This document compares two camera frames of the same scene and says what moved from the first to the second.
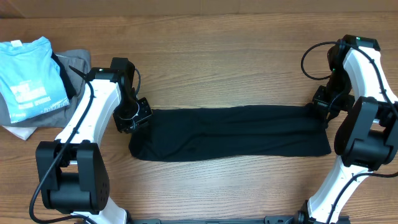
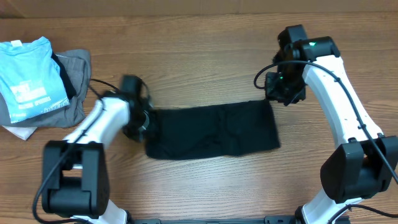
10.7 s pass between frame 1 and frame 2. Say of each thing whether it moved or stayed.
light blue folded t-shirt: stayed
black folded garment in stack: stayed
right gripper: moved
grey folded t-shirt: stayed
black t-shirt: moved
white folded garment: stayed
